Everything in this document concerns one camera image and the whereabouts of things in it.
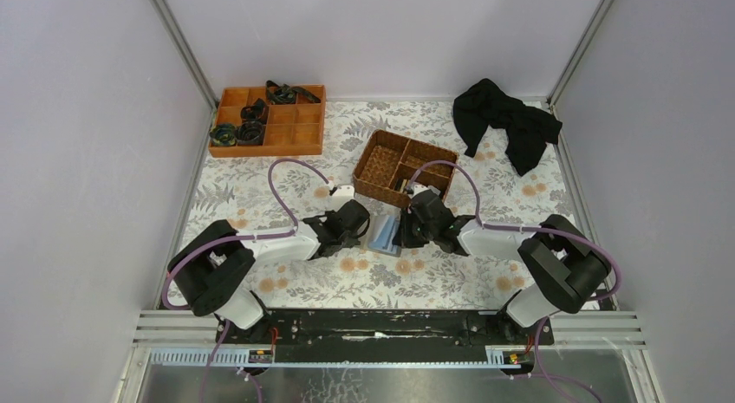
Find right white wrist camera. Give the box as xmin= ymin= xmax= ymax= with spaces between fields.
xmin=407 ymin=182 xmax=434 ymax=198

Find grey leather card holder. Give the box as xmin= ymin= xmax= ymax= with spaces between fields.
xmin=365 ymin=214 xmax=401 ymax=257

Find aluminium frame rail front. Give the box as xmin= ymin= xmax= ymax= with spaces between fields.
xmin=133 ymin=309 xmax=647 ymax=369

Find brown wicker divided basket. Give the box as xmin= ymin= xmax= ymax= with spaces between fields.
xmin=353 ymin=130 xmax=458 ymax=208

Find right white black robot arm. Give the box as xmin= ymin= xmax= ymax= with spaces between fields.
xmin=401 ymin=185 xmax=617 ymax=328

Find cards stack in basket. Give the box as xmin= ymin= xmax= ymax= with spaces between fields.
xmin=393 ymin=179 xmax=444 ymax=198

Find black strap roll lower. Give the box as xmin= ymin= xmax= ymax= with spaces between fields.
xmin=236 ymin=120 xmax=267 ymax=147

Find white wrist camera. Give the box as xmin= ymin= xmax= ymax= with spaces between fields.
xmin=407 ymin=182 xmax=434 ymax=198
xmin=329 ymin=185 xmax=355 ymax=211

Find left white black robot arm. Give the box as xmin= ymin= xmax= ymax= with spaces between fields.
xmin=166 ymin=200 xmax=370 ymax=329

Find black strap roll middle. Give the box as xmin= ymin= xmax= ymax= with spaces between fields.
xmin=240 ymin=98 xmax=270 ymax=124

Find black strap roll top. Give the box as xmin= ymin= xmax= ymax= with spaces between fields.
xmin=265 ymin=80 xmax=322 ymax=106

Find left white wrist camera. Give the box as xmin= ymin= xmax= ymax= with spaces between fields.
xmin=329 ymin=185 xmax=355 ymax=211

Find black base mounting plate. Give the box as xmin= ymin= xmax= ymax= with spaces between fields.
xmin=217 ymin=309 xmax=555 ymax=364

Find orange compartment tray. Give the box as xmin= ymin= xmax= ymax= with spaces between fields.
xmin=209 ymin=81 xmax=326 ymax=158

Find floral patterned table mat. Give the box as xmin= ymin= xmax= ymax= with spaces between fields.
xmin=182 ymin=101 xmax=574 ymax=309

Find black green strap roll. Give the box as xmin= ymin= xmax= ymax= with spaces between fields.
xmin=209 ymin=122 xmax=239 ymax=147

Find black crumpled cloth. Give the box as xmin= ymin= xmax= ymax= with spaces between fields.
xmin=452 ymin=78 xmax=563 ymax=176

